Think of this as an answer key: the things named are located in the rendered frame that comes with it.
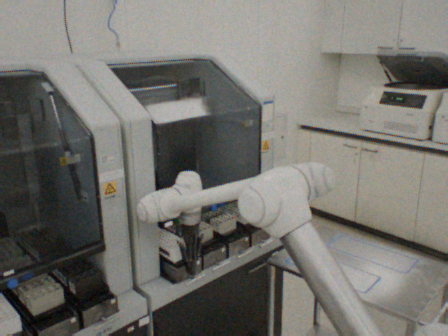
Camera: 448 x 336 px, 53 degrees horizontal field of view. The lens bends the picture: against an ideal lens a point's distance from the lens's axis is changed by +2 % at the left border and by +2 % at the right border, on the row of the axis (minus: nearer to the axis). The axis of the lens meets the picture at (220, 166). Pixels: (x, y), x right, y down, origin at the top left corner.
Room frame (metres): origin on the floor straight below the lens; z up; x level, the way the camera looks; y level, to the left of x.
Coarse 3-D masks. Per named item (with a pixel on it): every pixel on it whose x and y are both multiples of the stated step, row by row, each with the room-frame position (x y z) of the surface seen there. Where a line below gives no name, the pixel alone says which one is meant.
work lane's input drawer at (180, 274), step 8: (160, 256) 1.70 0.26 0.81; (160, 264) 1.68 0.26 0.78; (168, 264) 1.65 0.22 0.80; (176, 264) 1.62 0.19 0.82; (184, 264) 1.64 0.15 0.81; (200, 264) 1.69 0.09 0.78; (168, 272) 1.64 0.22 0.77; (176, 272) 1.60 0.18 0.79; (184, 272) 1.63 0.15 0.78; (200, 272) 1.69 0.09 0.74; (184, 280) 1.63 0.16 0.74; (192, 280) 1.61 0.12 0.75
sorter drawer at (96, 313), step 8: (64, 296) 1.44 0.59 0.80; (96, 296) 1.40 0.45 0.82; (104, 296) 1.41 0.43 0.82; (112, 296) 1.42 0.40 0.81; (72, 304) 1.40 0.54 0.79; (80, 304) 1.37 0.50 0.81; (88, 304) 1.36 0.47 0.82; (96, 304) 1.38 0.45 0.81; (104, 304) 1.39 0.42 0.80; (112, 304) 1.41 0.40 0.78; (80, 312) 1.35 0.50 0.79; (88, 312) 1.35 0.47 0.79; (96, 312) 1.37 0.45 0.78; (104, 312) 1.39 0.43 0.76; (112, 312) 1.41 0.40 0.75; (88, 320) 1.35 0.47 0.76; (96, 320) 1.36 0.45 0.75; (104, 320) 1.36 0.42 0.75; (112, 320) 1.36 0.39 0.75; (96, 328) 1.32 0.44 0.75
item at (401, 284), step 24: (336, 240) 1.82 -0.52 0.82; (360, 240) 1.82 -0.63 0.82; (288, 264) 1.61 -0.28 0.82; (360, 264) 1.61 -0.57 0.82; (384, 264) 1.61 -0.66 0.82; (408, 264) 1.61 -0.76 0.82; (432, 264) 1.61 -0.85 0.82; (360, 288) 1.44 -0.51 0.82; (384, 288) 1.44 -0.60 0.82; (408, 288) 1.44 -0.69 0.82; (432, 288) 1.44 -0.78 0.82; (384, 312) 1.32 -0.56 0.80; (408, 312) 1.30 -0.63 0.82
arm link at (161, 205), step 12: (156, 192) 1.50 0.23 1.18; (168, 192) 1.49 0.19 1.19; (204, 192) 1.42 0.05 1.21; (216, 192) 1.41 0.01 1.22; (228, 192) 1.40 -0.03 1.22; (240, 192) 1.39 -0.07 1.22; (144, 204) 1.45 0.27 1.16; (156, 204) 1.46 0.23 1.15; (168, 204) 1.45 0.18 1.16; (180, 204) 1.42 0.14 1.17; (192, 204) 1.41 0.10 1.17; (204, 204) 1.41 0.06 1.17; (144, 216) 1.44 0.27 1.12; (156, 216) 1.45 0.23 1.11; (168, 216) 1.45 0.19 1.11
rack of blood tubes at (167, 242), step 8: (160, 232) 1.83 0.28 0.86; (168, 232) 1.83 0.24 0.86; (160, 240) 1.75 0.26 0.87; (168, 240) 1.75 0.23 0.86; (176, 240) 1.75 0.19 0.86; (160, 248) 1.78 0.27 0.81; (168, 248) 1.67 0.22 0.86; (176, 248) 1.68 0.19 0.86; (168, 256) 1.67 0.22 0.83; (176, 256) 1.65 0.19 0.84
